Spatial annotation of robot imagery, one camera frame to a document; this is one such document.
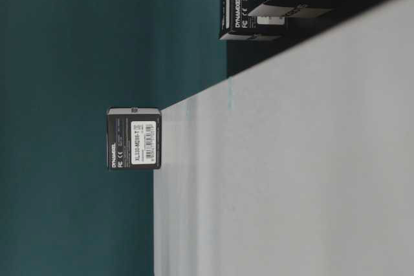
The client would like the white base sheet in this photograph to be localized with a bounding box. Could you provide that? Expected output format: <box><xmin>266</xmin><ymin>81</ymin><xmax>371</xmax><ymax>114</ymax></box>
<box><xmin>153</xmin><ymin>0</ymin><xmax>413</xmax><ymax>275</ymax></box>

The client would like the black base sheet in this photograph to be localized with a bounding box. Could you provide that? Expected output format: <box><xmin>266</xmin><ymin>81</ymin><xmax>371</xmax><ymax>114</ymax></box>
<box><xmin>226</xmin><ymin>0</ymin><xmax>388</xmax><ymax>77</ymax></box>

